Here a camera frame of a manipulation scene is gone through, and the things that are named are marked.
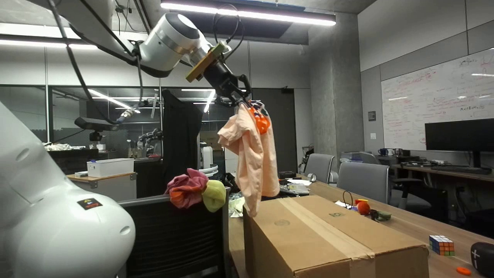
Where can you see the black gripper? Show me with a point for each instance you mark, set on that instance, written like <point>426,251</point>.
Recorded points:
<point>224,78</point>

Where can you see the peach shirt with orange print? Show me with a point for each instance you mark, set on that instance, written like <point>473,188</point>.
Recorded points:
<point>255,159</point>

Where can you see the green towel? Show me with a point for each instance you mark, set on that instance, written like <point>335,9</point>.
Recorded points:
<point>215,196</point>

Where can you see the pink shirt with orange print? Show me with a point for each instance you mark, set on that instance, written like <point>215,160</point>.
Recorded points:
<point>185,187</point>

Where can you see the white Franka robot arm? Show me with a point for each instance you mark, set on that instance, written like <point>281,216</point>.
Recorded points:
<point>56,231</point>

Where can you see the large cardboard box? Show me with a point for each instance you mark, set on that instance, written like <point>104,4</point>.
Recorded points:
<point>318,241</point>

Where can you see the dark door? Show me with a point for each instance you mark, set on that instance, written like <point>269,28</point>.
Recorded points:
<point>280,133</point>

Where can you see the white paper roll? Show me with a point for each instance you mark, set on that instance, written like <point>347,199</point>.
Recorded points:
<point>207,156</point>

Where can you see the tall black panel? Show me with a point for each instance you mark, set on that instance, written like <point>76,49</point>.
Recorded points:
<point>179,143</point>

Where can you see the grey office chair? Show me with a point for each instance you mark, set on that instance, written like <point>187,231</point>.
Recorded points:
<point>320,167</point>
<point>363,180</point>

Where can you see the long ceiling light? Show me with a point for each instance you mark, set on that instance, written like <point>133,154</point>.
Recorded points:
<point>247,12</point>

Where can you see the orange ball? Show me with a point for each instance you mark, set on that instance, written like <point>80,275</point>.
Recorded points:
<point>363,207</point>

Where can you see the white plastic bin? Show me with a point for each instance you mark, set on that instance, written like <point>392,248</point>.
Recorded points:
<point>110,167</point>

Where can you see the black mesh office chair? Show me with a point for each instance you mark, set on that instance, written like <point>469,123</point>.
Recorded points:
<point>175,241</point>

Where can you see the wooden shelf board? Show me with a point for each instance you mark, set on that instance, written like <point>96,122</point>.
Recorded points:
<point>102,177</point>

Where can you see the small black object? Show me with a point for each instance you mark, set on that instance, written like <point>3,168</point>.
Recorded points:
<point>380,214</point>

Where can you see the whiteboard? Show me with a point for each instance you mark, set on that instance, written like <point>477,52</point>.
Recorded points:
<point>437,102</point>

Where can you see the wooden office desk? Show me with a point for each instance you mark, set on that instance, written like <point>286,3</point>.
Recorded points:
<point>448,173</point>

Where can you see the black computer monitor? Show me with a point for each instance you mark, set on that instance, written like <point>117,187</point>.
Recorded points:
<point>460,136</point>

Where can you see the Rubik's cube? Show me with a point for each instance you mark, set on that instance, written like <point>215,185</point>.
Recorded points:
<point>442,245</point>

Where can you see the small orange disc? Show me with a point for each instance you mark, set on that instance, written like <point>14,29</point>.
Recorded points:
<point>463,270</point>

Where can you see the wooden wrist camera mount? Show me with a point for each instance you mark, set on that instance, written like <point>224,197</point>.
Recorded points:
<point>205,58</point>

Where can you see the black camera on stand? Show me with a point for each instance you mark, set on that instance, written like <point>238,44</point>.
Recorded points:
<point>93,123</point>

